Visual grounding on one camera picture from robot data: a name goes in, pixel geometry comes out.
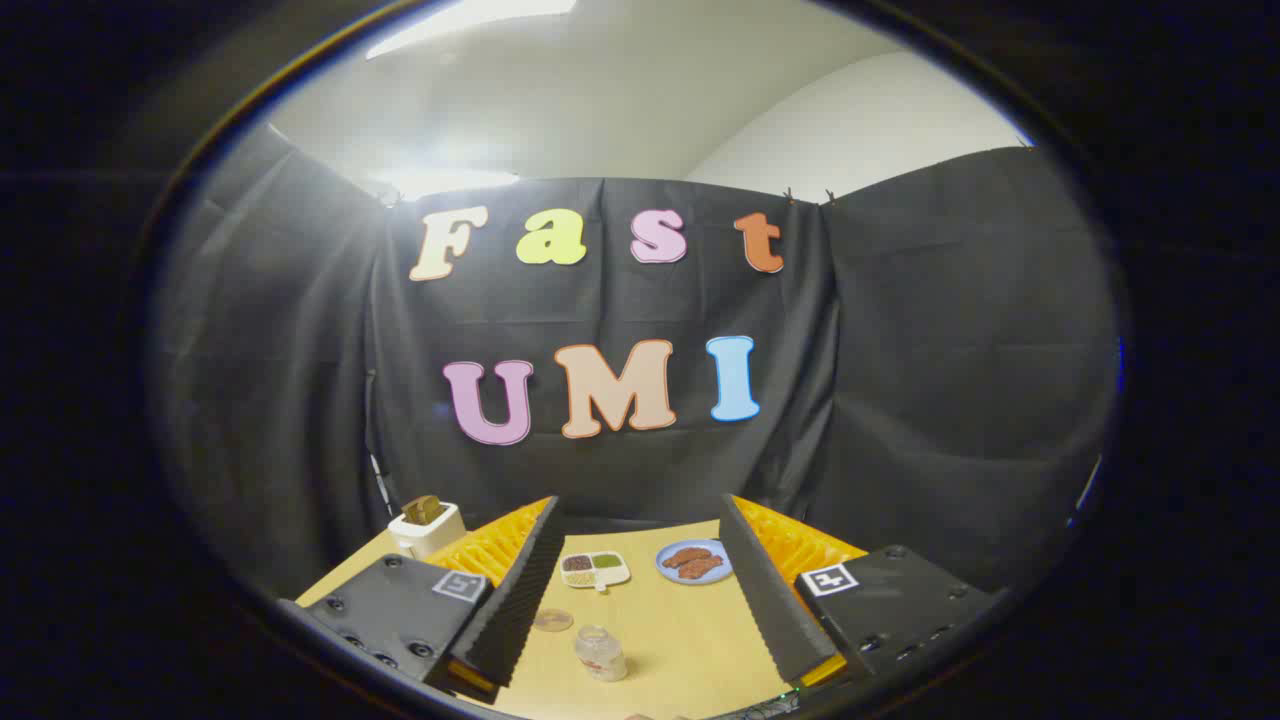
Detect clear juice bottle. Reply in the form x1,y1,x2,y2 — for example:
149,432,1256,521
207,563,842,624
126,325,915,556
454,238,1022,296
574,625,629,683

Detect black backdrop cloth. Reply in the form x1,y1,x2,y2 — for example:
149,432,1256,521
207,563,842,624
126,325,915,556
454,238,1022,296
150,125,1121,601

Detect white divided dish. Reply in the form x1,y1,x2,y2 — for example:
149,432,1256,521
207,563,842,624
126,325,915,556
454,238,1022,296
560,551,631,593

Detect brown food pieces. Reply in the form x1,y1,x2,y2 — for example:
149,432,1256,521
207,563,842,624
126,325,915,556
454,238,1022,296
661,546,725,581

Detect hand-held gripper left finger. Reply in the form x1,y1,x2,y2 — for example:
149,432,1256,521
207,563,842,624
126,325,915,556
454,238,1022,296
278,495,566,706

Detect blue plate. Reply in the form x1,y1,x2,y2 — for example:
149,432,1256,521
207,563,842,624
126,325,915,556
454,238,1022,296
655,540,736,585

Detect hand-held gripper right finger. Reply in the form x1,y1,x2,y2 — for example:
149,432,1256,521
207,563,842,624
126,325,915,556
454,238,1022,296
718,493,1003,693

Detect wooden table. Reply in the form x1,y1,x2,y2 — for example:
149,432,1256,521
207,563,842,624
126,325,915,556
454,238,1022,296
295,518,801,719

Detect white toaster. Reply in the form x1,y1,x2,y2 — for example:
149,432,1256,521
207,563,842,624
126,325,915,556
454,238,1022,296
387,502,467,561

